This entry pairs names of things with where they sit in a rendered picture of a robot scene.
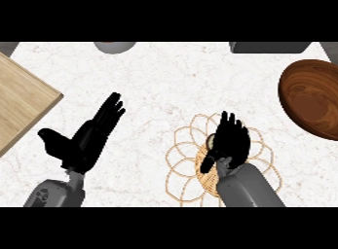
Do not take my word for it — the woven flower-shaped placemat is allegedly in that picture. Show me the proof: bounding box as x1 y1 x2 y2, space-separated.
164 113 283 208

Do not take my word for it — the cupcake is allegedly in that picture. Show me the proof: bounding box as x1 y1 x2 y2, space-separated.
203 133 217 150

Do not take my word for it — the dark grey appliance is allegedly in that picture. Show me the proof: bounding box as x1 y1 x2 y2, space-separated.
228 42 311 54

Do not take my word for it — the pale wooden cutting board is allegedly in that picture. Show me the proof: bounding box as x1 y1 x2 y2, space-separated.
0 46 65 160

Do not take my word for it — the brown wooden bowl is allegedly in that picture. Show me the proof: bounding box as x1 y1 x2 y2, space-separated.
277 58 338 142

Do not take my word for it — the grey round pot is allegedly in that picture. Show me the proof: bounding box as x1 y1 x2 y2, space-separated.
91 42 137 55

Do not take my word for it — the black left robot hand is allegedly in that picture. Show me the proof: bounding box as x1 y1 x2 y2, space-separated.
35 91 127 175

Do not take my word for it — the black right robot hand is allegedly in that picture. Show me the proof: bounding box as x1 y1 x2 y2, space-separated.
197 111 252 174

